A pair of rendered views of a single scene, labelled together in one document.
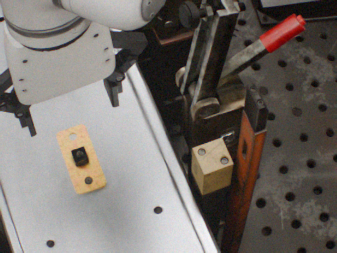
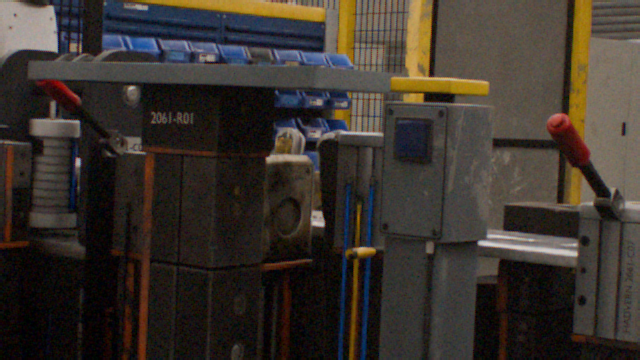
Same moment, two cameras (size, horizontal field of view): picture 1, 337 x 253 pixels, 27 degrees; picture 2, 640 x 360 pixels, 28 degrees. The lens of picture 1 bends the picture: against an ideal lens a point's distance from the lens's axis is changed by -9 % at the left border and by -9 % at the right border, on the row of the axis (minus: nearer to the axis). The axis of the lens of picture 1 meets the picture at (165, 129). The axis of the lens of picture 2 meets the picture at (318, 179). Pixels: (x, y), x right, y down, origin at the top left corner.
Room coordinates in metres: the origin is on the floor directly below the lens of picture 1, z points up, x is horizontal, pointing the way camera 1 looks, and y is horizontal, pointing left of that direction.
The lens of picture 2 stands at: (2.25, -0.56, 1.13)
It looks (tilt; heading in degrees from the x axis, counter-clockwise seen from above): 3 degrees down; 147
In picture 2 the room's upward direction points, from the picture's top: 3 degrees clockwise
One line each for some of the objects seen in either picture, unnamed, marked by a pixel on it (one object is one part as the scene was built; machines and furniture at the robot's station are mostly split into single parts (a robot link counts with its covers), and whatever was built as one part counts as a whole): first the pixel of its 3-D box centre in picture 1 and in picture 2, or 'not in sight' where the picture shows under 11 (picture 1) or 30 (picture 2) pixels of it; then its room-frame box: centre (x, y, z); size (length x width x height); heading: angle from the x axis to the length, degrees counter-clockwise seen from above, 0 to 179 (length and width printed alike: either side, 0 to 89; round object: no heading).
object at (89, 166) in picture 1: (80, 156); not in sight; (0.40, 0.10, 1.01); 0.08 x 0.04 x 0.01; 19
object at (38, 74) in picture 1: (56, 44); (21, 32); (0.40, 0.10, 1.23); 0.10 x 0.07 x 0.11; 109
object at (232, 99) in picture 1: (212, 162); not in sight; (0.45, -0.06, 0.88); 0.07 x 0.06 x 0.35; 109
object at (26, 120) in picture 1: (14, 112); not in sight; (0.38, 0.15, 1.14); 0.03 x 0.03 x 0.07; 19
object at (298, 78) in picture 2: not in sight; (209, 76); (1.16, 0.01, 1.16); 0.37 x 0.14 x 0.02; 19
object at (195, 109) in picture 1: (206, 108); not in sight; (0.42, -0.04, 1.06); 0.03 x 0.01 x 0.03; 109
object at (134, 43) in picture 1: (106, 48); not in sight; (0.41, 0.05, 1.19); 0.08 x 0.01 x 0.06; 109
